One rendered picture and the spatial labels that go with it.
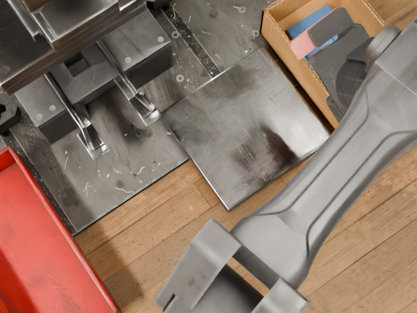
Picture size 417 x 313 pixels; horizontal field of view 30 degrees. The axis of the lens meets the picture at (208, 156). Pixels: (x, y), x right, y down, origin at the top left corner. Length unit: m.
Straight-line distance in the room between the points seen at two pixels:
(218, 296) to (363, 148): 0.16
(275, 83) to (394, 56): 0.44
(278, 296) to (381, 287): 0.49
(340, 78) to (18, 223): 0.47
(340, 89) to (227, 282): 0.26
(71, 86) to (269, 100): 0.26
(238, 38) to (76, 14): 0.35
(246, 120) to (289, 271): 0.50
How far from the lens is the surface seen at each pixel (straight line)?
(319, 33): 0.80
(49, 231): 1.03
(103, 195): 1.03
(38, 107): 0.99
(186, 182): 1.03
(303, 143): 1.03
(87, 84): 0.99
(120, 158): 1.04
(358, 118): 0.60
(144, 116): 0.97
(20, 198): 1.05
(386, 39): 0.65
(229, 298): 0.60
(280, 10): 1.07
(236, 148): 1.02
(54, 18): 0.81
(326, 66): 0.78
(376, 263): 1.03
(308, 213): 0.57
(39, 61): 0.84
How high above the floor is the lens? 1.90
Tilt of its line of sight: 75 degrees down
